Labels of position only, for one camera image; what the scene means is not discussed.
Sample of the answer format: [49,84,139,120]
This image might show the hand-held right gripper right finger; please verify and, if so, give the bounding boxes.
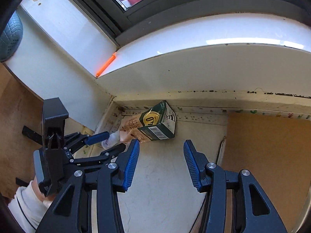
[183,139,288,233]

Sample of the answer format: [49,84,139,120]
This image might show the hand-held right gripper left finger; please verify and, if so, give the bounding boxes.
[35,139,141,233]

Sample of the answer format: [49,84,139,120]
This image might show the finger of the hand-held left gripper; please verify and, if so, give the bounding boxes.
[70,144,127,173]
[64,131,110,152]

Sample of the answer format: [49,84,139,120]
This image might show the beige drink pouch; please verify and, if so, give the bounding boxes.
[102,115,156,149]

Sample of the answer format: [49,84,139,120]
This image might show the orange pen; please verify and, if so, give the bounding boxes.
[95,53,116,77]

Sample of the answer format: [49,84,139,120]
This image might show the brown cardboard sheet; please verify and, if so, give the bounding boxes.
[216,112,311,233]

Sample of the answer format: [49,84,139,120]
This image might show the grey perforated basket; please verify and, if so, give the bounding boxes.
[0,11,23,62]

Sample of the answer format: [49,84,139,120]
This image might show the dark framed window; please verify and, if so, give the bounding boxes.
[52,0,311,46]

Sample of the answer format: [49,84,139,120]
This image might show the wooden board with black handles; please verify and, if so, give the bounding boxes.
[0,63,95,199]

